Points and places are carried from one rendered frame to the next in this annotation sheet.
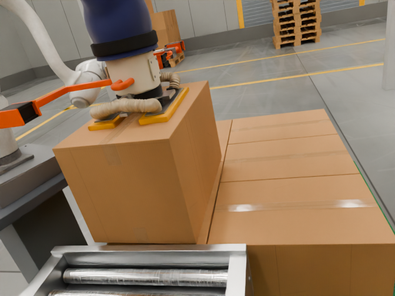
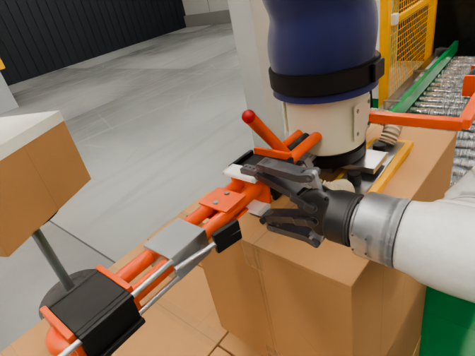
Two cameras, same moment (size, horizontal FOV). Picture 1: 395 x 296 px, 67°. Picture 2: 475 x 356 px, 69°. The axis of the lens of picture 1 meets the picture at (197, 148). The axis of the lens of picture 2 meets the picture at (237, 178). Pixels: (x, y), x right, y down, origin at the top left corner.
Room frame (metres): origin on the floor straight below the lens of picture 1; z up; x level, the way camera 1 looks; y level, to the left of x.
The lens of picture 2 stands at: (1.85, 0.33, 1.43)
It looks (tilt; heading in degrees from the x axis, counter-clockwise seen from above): 30 degrees down; 210
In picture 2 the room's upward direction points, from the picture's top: 12 degrees counter-clockwise
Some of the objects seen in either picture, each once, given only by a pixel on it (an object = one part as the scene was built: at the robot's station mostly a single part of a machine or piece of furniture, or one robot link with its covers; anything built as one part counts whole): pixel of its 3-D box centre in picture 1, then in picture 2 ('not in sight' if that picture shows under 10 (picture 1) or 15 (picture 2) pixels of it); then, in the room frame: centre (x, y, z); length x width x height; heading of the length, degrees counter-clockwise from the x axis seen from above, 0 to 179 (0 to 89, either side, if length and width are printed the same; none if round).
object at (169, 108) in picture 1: (166, 99); not in sight; (1.08, 0.08, 1.01); 0.34 x 0.10 x 0.05; 164
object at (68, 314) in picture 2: (176, 47); (93, 311); (1.68, 0.00, 1.12); 0.08 x 0.07 x 0.05; 164
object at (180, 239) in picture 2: (168, 53); (177, 248); (1.56, 0.04, 1.11); 0.07 x 0.07 x 0.04; 74
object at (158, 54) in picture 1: (155, 61); (262, 173); (1.35, 0.10, 1.11); 0.10 x 0.08 x 0.06; 74
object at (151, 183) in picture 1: (156, 153); (333, 234); (1.12, 0.17, 0.78); 0.60 x 0.40 x 0.40; 162
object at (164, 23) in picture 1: (155, 32); not in sight; (8.71, 0.45, 0.87); 1.20 x 1.01 x 1.74; 164
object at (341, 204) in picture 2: not in sight; (328, 212); (1.44, 0.24, 1.11); 0.09 x 0.07 x 0.08; 74
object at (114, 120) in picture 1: (119, 106); (367, 167); (1.13, 0.26, 1.01); 0.34 x 0.10 x 0.05; 164
